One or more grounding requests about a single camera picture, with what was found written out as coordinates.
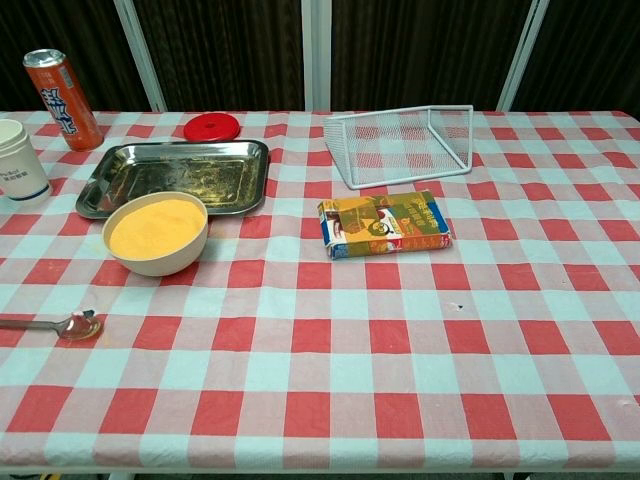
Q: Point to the metal spoon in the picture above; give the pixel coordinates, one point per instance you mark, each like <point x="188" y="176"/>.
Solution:
<point x="75" y="327"/>

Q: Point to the beige bowl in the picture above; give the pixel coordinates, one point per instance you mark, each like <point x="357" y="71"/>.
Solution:
<point x="160" y="265"/>

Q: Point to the colourful printed snack box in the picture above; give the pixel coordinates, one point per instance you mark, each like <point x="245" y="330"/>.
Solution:
<point x="385" y="225"/>

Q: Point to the red white checkered tablecloth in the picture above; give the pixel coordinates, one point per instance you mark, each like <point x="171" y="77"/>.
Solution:
<point x="320" y="360"/>

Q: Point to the red round lid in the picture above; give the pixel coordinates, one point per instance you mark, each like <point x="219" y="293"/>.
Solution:
<point x="212" y="127"/>

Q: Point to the stainless steel tray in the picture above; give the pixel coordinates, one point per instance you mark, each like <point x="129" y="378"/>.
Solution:
<point x="175" y="172"/>

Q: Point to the dark brown curtain panel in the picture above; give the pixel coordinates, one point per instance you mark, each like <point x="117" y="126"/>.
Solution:
<point x="225" y="50"/>
<point x="90" y="30"/>
<point x="420" y="50"/>
<point x="595" y="50"/>

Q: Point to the orange drink can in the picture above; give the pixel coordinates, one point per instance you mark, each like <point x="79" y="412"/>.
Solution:
<point x="65" y="105"/>

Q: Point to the white paper cup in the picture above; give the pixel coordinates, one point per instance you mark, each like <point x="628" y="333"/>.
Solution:
<point x="20" y="165"/>

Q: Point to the white partition post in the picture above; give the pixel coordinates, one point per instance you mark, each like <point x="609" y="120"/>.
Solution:
<point x="316" y="55"/>
<point x="522" y="55"/>
<point x="140" y="55"/>

